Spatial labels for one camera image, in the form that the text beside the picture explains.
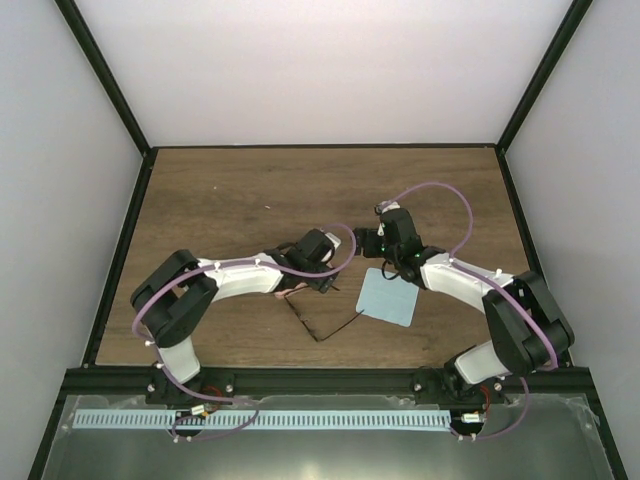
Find grey metal front plate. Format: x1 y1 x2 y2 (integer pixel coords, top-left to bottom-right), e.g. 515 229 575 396
33 394 613 479

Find black aluminium frame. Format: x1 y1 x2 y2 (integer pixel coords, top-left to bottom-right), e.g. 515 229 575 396
29 0 629 480

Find light blue slotted strip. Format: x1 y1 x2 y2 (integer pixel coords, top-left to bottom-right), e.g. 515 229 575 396
73 409 451 431

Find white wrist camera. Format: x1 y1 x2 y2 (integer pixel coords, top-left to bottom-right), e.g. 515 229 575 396
374 200 400 216
322 231 341 263

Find light blue cleaning cloth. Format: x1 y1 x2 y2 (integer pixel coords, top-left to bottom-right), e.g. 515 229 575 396
355 268 419 328

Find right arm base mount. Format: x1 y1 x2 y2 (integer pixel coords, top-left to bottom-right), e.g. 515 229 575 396
410 367 502 408

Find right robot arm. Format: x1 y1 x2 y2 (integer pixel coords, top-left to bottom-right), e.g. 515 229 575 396
354 204 575 403

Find black sunglasses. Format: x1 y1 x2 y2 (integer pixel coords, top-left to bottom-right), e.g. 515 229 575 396
283 295 364 343

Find purple cable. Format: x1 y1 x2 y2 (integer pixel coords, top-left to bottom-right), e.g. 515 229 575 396
130 222 358 444
384 182 559 441

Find pink glasses case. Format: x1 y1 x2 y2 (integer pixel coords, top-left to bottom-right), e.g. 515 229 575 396
273 283 309 300

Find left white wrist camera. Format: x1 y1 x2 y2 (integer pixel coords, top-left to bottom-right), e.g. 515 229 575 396
322 231 341 263

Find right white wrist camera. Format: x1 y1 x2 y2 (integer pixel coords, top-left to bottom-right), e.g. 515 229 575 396
374 200 400 216

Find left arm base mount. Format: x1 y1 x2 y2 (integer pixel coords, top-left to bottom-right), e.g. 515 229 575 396
145 368 235 406

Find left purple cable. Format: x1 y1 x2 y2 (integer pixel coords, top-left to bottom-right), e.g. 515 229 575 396
130 222 358 444

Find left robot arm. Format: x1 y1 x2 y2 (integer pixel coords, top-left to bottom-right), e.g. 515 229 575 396
130 229 341 404

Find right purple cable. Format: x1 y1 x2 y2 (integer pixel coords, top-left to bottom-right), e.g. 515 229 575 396
384 182 559 441

